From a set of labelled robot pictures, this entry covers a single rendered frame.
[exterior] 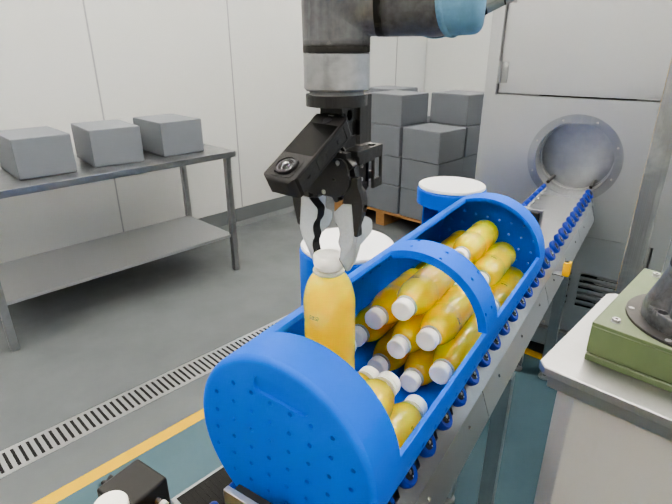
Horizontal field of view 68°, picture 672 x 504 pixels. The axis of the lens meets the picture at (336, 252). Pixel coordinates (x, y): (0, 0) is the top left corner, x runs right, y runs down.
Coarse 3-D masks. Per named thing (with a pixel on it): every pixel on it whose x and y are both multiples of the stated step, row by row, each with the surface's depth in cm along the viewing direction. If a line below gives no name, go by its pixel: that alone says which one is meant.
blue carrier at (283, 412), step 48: (432, 240) 134; (528, 240) 124; (480, 288) 89; (288, 336) 64; (480, 336) 87; (240, 384) 64; (288, 384) 58; (336, 384) 58; (432, 384) 97; (240, 432) 67; (288, 432) 62; (336, 432) 57; (384, 432) 59; (432, 432) 72; (240, 480) 71; (288, 480) 65; (336, 480) 59; (384, 480) 58
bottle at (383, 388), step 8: (368, 384) 71; (376, 384) 71; (384, 384) 72; (392, 384) 74; (376, 392) 70; (384, 392) 71; (392, 392) 73; (384, 400) 70; (392, 400) 71; (392, 408) 71
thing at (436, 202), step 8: (424, 192) 205; (424, 200) 206; (432, 200) 202; (440, 200) 200; (448, 200) 199; (456, 200) 198; (424, 208) 225; (432, 208) 203; (440, 208) 201; (424, 216) 226; (432, 216) 229
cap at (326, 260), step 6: (318, 252) 63; (324, 252) 63; (330, 252) 63; (336, 252) 63; (318, 258) 62; (324, 258) 62; (330, 258) 62; (336, 258) 62; (318, 264) 62; (324, 264) 62; (330, 264) 61; (336, 264) 62; (318, 270) 62; (324, 270) 62; (330, 270) 62; (336, 270) 62
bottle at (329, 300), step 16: (320, 272) 63; (336, 272) 63; (320, 288) 62; (336, 288) 62; (352, 288) 64; (304, 304) 64; (320, 304) 62; (336, 304) 62; (352, 304) 64; (304, 320) 67; (320, 320) 63; (336, 320) 63; (352, 320) 65; (320, 336) 64; (336, 336) 64; (352, 336) 66; (336, 352) 65; (352, 352) 67
